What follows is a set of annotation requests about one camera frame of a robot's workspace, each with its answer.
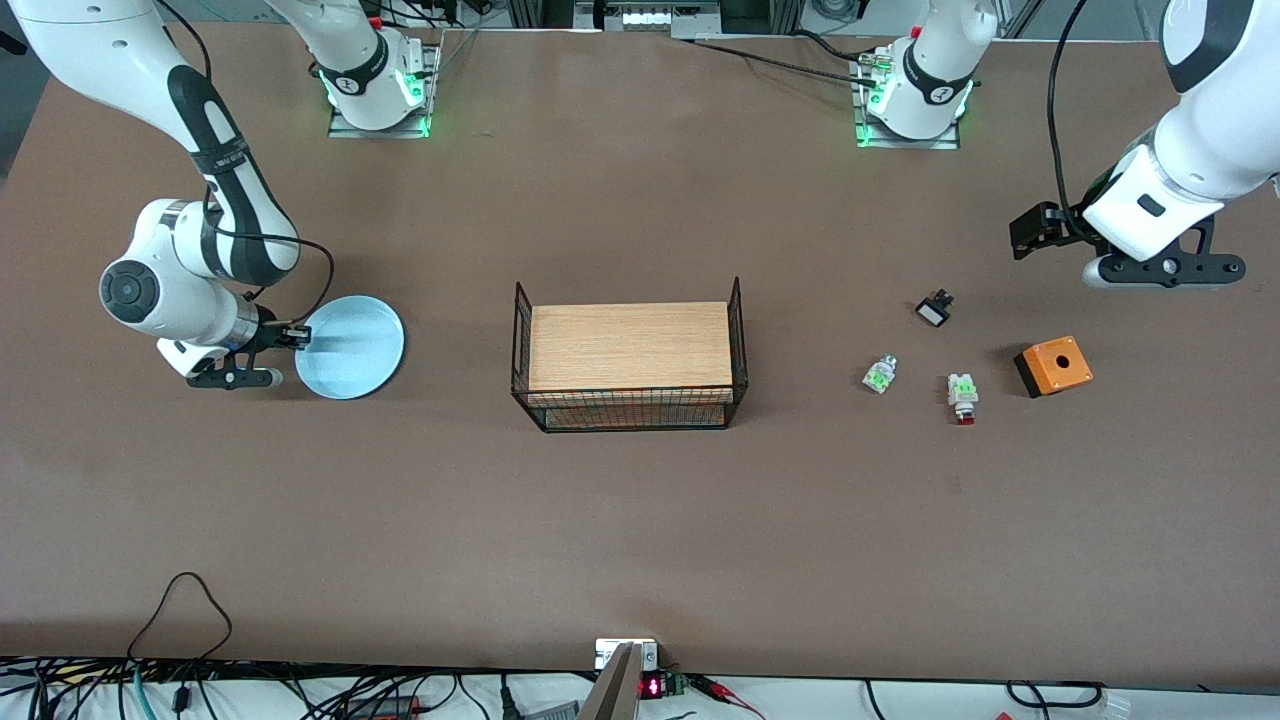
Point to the small green circuit board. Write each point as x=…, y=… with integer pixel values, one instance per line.
x=678, y=685

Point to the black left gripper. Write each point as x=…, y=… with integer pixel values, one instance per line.
x=1068, y=229

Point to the silver metal bracket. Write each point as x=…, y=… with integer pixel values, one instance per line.
x=605, y=652

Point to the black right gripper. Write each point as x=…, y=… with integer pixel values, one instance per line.
x=268, y=334

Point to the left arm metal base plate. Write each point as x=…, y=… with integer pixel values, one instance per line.
x=940, y=143

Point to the black power adapter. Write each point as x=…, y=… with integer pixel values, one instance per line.
x=385, y=708

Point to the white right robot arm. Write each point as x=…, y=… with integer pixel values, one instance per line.
x=130, y=60

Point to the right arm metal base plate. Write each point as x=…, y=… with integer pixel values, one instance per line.
x=345, y=128

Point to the wooden board shelf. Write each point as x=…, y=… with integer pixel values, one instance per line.
x=630, y=345

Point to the red clip lead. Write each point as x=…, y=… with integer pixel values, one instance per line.
x=715, y=688

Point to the orange button enclosure box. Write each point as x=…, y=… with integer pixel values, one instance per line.
x=1055, y=365

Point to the red digit display module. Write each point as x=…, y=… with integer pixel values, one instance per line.
x=652, y=688

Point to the grey aluminium bar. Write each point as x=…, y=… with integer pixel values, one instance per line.
x=612, y=695

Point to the green push button switch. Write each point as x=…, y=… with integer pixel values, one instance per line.
x=879, y=376

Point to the aluminium frame structure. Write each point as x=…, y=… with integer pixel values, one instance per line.
x=650, y=18

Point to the light blue round plate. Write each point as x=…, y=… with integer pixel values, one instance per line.
x=355, y=350

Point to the black push button switch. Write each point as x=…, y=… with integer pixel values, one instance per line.
x=934, y=312

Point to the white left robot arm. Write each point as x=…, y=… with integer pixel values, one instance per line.
x=1200, y=150

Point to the red push button switch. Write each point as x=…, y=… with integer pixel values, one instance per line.
x=963, y=393

